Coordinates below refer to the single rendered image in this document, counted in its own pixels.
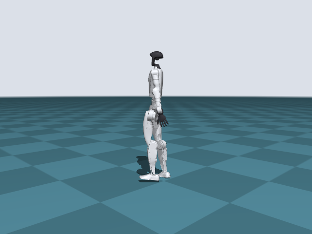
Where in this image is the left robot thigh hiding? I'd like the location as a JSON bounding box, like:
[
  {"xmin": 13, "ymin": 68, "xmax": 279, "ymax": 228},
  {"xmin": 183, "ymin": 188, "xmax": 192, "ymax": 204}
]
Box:
[{"xmin": 143, "ymin": 109, "xmax": 158, "ymax": 147}]

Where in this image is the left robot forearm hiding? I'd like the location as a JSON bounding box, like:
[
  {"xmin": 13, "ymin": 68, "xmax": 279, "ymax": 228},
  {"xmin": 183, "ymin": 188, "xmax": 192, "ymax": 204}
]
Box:
[{"xmin": 153, "ymin": 88, "xmax": 162, "ymax": 113}]

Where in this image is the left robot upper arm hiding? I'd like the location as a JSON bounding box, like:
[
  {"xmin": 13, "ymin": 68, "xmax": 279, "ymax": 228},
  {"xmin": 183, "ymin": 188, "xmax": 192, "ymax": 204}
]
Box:
[{"xmin": 151, "ymin": 69, "xmax": 160, "ymax": 95}]

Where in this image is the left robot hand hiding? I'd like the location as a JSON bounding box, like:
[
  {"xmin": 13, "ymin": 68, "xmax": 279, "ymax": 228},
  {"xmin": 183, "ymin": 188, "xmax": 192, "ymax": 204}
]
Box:
[{"xmin": 157, "ymin": 108, "xmax": 169, "ymax": 127}]

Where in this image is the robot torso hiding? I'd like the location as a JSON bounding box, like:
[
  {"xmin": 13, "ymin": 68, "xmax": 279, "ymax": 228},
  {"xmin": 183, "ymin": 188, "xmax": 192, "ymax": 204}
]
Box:
[{"xmin": 148, "ymin": 67, "xmax": 163, "ymax": 117}]

